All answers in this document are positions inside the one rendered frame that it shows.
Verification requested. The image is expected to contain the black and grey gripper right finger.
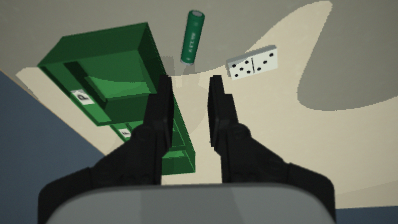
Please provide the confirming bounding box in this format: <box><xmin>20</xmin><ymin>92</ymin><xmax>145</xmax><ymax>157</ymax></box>
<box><xmin>207</xmin><ymin>75</ymin><xmax>336</xmax><ymax>223</ymax></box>

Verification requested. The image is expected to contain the green rack of bins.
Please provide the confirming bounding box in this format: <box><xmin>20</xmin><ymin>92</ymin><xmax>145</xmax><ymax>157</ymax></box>
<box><xmin>37</xmin><ymin>22</ymin><xmax>195</xmax><ymax>176</ymax></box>

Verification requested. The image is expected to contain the white domino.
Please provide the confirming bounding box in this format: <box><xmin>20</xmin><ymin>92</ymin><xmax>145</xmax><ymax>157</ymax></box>
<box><xmin>227</xmin><ymin>45</ymin><xmax>278</xmax><ymax>80</ymax></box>

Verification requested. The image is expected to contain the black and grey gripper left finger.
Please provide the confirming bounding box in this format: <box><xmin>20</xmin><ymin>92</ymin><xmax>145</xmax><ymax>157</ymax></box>
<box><xmin>37</xmin><ymin>75</ymin><xmax>174</xmax><ymax>224</ymax></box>

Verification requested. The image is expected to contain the green aa battery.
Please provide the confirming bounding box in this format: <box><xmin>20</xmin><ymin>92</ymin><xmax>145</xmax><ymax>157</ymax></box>
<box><xmin>181</xmin><ymin>10</ymin><xmax>205</xmax><ymax>66</ymax></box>

